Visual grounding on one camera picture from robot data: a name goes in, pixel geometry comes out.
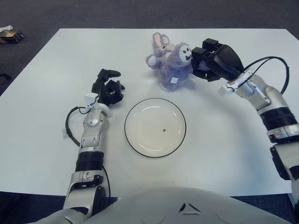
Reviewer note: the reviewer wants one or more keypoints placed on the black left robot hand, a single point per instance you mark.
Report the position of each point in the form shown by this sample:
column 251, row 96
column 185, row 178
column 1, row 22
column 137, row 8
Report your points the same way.
column 106, row 92

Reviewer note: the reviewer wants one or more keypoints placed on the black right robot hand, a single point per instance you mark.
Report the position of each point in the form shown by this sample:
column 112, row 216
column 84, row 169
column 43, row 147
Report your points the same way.
column 224, row 60

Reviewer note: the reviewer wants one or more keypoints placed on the purple plush rabbit doll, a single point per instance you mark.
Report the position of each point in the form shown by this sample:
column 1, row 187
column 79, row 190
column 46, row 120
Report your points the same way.
column 172, row 67

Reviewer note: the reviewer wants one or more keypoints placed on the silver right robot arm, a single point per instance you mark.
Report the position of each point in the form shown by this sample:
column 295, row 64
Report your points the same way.
column 278, row 116

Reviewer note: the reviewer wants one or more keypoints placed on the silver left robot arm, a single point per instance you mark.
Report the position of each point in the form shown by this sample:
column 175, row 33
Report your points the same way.
column 90, row 137

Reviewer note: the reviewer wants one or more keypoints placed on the white plate with black rim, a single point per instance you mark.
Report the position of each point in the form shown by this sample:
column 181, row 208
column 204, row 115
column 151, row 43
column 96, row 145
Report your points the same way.
column 151, row 130

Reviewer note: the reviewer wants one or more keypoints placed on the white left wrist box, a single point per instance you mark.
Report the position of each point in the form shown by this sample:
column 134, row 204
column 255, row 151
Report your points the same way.
column 90, row 98

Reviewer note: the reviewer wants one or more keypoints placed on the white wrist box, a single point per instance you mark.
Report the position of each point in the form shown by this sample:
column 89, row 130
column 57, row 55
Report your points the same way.
column 90, row 98
column 225, row 91

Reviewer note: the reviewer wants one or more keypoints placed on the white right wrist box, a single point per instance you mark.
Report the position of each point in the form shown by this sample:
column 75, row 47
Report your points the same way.
column 225, row 91

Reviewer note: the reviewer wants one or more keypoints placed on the black chair base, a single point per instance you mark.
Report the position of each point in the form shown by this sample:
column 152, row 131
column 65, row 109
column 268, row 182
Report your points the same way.
column 3, row 76

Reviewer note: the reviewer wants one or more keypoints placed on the brown box on floor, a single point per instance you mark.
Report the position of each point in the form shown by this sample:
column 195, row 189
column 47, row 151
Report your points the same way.
column 11, row 36

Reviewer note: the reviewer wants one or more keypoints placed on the white crumpled item on floor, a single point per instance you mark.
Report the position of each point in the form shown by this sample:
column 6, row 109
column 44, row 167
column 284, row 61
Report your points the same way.
column 7, row 28

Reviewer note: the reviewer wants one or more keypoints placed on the light grey robot torso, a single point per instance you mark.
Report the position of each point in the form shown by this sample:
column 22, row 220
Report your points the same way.
column 163, row 205

